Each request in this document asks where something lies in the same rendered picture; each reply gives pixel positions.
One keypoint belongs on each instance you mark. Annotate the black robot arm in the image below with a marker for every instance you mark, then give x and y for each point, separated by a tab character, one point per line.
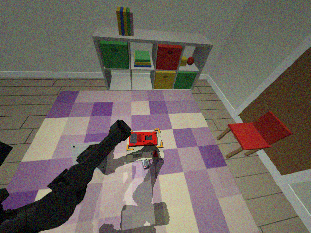
69	187

